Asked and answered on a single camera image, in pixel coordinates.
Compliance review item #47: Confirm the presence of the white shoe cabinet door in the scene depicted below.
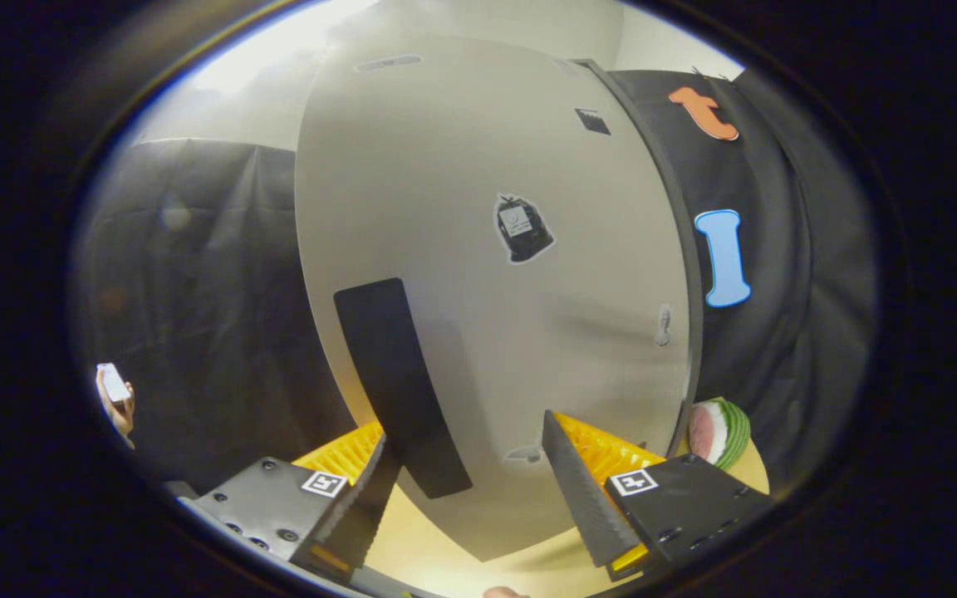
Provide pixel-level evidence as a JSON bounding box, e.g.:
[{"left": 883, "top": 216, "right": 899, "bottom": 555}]
[{"left": 294, "top": 33, "right": 693, "bottom": 563}]

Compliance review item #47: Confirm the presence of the watermelon slice toy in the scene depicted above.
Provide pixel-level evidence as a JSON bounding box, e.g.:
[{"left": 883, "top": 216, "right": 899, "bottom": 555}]
[{"left": 688, "top": 397, "right": 752, "bottom": 472}]

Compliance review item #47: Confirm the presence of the grey shoe cabinet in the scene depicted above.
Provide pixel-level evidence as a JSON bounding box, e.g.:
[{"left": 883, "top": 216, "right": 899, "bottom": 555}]
[{"left": 574, "top": 58, "right": 705, "bottom": 458}]

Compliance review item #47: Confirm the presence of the black door handle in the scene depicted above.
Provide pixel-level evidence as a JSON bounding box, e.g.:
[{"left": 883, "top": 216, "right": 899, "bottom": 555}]
[{"left": 333, "top": 277, "right": 474, "bottom": 500}]

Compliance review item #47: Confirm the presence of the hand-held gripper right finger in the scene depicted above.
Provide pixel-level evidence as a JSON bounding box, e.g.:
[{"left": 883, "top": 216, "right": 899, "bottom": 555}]
[{"left": 542, "top": 409, "right": 774, "bottom": 582}]

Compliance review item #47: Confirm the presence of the white phone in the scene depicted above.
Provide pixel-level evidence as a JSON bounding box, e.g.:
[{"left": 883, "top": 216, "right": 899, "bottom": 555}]
[{"left": 96, "top": 363, "right": 132, "bottom": 405}]

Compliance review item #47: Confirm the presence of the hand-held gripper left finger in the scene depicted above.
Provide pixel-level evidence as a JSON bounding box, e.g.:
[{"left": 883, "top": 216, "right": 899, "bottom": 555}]
[{"left": 178, "top": 422, "right": 403, "bottom": 584}]

